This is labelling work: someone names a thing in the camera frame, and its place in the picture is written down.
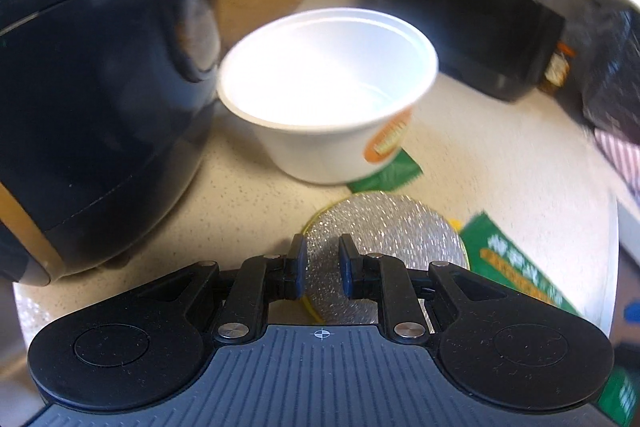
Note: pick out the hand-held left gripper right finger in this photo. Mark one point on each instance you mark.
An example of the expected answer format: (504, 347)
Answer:
(349, 267)

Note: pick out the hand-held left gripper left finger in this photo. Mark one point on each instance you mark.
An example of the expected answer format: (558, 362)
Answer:
(300, 264)

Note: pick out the silver glitter round sponge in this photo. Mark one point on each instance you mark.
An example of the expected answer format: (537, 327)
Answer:
(395, 232)

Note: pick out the small green packet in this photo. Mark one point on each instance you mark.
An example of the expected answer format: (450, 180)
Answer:
(387, 172)

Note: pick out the large green packet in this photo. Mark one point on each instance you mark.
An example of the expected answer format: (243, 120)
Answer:
(515, 262)

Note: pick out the white foam bowl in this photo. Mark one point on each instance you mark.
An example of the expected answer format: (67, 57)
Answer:
(325, 92)

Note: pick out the black box appliance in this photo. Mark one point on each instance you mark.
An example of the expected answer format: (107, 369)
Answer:
(475, 27)

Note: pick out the black rice cooker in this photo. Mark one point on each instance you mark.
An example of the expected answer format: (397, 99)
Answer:
(95, 82)

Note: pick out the small jar with orange label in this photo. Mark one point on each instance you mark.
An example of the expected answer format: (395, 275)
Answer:
(556, 72)

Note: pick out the blue object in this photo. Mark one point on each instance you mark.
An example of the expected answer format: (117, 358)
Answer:
(631, 311)

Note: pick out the pink striped cloth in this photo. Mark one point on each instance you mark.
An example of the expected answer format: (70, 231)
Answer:
(620, 157)

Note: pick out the green printed packet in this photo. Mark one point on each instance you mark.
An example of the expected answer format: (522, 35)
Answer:
(620, 394)

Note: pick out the black speckled bag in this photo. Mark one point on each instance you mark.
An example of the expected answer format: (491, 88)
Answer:
(612, 72)

